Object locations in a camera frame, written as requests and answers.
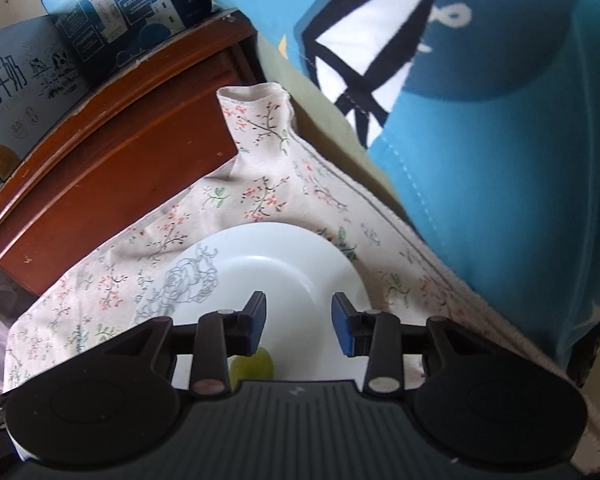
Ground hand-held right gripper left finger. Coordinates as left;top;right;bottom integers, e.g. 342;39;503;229
102;290;268;397

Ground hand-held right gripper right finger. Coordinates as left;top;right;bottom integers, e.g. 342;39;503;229
331;291;496;396

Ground green jujube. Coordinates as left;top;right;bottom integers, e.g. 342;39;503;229
228;347;276;393

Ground white plate with flower drawing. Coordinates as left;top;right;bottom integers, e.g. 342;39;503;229
167;222;373;388

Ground floral tablecloth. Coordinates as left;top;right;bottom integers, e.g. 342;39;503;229
2;82;600;461

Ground brown wooden nightstand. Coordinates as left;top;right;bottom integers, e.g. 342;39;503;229
0;10;261;297

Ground olive green sheet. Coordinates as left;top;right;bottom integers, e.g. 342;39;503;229
255;35;421;241

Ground blue printed blanket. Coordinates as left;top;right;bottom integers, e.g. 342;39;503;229
210;0;600;376

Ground grey milk carton box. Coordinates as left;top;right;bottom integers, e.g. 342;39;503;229
0;15;93;161

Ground blue milk carton box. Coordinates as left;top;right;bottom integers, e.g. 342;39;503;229
41;0;216;88

